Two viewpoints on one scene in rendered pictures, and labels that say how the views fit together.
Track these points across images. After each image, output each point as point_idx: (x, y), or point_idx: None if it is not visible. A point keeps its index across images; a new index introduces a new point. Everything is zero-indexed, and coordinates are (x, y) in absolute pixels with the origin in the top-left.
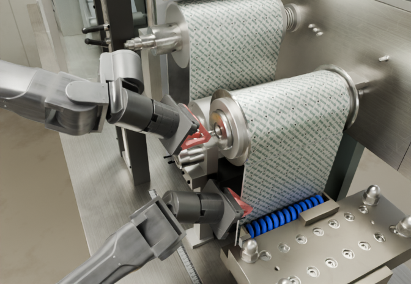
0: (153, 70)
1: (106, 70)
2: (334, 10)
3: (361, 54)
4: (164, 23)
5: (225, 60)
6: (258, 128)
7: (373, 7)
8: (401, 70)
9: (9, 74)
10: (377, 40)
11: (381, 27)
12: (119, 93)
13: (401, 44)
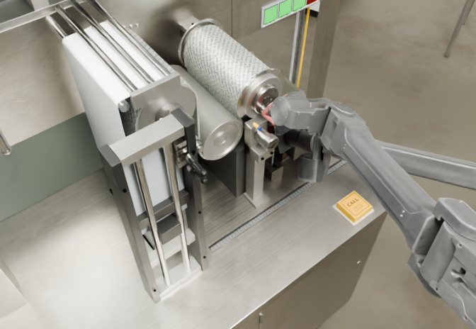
0: (5, 271)
1: (306, 110)
2: None
3: (180, 6)
4: (136, 128)
5: None
6: None
7: None
8: None
9: (363, 136)
10: None
11: None
12: (321, 103)
13: None
